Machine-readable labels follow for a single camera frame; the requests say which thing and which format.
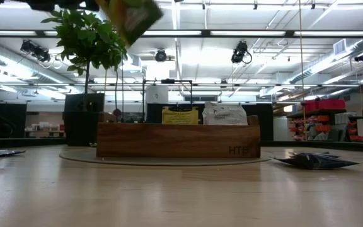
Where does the wooden tea organiser box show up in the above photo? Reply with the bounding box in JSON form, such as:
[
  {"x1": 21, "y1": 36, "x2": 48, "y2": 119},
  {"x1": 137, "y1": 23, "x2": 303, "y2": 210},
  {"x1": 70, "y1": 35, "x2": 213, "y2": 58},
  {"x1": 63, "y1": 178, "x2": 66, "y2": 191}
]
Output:
[{"x1": 95, "y1": 115, "x2": 262, "y2": 159}]

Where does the green leafy plant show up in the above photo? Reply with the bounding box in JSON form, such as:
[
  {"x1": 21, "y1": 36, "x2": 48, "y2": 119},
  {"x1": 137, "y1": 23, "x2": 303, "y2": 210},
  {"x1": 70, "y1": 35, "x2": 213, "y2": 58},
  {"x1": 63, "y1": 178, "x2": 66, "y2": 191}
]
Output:
[{"x1": 41, "y1": 8, "x2": 129, "y2": 95}]

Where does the round grey mat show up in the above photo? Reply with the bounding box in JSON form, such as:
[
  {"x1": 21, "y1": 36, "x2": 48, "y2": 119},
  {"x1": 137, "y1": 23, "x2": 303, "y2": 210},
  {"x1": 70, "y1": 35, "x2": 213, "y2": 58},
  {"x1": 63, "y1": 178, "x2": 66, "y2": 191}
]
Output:
[{"x1": 58, "y1": 147, "x2": 274, "y2": 167}]

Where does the green yellow tea packet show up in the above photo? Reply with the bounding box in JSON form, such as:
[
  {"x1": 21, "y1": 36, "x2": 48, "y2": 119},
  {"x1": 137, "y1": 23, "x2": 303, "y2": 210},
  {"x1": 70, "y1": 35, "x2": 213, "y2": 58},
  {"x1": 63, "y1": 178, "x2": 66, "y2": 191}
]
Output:
[{"x1": 96, "y1": 0, "x2": 164, "y2": 47}]

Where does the shelf with red bins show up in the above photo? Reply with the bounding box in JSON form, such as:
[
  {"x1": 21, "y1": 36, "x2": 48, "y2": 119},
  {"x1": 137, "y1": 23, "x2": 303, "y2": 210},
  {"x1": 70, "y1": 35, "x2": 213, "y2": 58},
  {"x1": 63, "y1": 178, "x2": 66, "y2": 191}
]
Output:
[{"x1": 287, "y1": 98, "x2": 363, "y2": 143}]

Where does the black plant pot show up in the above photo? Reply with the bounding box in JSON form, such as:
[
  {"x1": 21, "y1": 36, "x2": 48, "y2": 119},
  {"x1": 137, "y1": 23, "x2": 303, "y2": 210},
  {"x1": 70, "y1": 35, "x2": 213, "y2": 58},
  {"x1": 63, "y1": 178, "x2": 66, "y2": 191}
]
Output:
[{"x1": 62, "y1": 93, "x2": 105, "y2": 148}]

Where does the black overhead camera with cable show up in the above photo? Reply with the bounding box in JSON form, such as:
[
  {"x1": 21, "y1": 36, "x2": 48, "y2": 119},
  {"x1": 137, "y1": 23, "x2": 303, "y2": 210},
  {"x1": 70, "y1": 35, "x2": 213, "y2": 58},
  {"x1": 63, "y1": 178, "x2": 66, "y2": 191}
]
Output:
[{"x1": 231, "y1": 40, "x2": 253, "y2": 65}]

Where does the black ceiling spotlight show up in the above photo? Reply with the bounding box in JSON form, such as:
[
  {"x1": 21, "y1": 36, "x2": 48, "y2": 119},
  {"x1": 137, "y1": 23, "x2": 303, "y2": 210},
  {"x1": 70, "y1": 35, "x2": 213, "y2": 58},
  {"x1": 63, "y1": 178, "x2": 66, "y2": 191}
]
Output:
[{"x1": 20, "y1": 39, "x2": 52, "y2": 63}]

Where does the black aluminium table frame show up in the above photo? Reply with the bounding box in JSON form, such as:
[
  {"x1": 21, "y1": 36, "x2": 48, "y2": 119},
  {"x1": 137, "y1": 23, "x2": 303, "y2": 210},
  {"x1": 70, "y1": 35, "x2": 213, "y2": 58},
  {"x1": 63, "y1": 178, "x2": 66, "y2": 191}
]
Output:
[{"x1": 0, "y1": 136, "x2": 363, "y2": 154}]

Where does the black overhead light bar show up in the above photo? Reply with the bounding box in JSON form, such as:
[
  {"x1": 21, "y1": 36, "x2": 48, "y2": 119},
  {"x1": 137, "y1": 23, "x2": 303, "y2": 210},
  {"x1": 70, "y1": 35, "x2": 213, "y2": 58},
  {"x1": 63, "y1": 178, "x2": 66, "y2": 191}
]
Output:
[{"x1": 0, "y1": 29, "x2": 363, "y2": 39}]

